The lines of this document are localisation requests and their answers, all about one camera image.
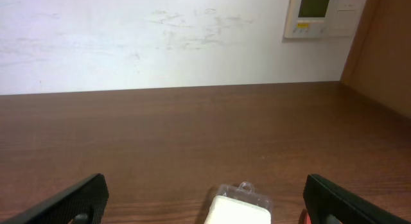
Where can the white wall control panel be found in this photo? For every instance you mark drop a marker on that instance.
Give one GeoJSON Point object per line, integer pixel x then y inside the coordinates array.
{"type": "Point", "coordinates": [316, 19]}

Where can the orange scraper wooden handle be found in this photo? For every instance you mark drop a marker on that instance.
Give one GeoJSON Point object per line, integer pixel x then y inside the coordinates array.
{"type": "Point", "coordinates": [305, 218]}

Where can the clear screwdriver set case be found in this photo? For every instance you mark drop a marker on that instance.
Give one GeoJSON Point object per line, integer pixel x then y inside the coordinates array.
{"type": "Point", "coordinates": [239, 205]}

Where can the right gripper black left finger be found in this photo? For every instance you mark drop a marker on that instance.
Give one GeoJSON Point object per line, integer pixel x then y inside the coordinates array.
{"type": "Point", "coordinates": [83, 202]}

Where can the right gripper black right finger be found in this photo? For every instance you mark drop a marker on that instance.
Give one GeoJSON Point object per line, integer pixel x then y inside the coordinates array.
{"type": "Point", "coordinates": [327, 202]}

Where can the wooden side panel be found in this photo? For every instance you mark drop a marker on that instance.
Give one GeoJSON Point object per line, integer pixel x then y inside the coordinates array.
{"type": "Point", "coordinates": [378, 64]}

